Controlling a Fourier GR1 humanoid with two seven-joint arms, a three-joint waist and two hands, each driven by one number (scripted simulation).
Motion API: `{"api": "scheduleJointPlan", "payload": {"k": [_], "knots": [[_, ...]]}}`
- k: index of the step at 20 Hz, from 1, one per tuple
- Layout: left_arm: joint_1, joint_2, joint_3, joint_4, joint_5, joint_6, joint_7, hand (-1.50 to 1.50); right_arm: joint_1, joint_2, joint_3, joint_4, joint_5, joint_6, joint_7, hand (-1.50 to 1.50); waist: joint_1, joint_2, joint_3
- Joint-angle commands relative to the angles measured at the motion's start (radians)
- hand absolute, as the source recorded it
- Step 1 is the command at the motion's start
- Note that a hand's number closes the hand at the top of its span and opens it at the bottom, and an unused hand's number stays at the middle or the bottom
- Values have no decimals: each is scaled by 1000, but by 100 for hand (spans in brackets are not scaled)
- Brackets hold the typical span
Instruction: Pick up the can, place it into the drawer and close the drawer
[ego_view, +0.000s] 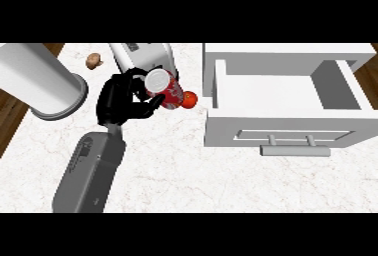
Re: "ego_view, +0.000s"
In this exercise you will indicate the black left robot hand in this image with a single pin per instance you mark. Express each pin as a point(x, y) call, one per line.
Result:
point(117, 103)

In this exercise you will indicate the red can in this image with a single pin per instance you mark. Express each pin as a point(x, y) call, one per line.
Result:
point(168, 89)

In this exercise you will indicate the white open drawer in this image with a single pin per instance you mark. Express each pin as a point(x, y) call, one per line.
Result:
point(289, 106)

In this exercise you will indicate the brown potato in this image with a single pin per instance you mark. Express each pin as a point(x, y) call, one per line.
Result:
point(94, 61)

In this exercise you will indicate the red tomato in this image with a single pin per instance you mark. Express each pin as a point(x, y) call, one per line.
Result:
point(190, 99)

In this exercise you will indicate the white paper towel roll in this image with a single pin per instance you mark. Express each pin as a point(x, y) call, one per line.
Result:
point(38, 79)

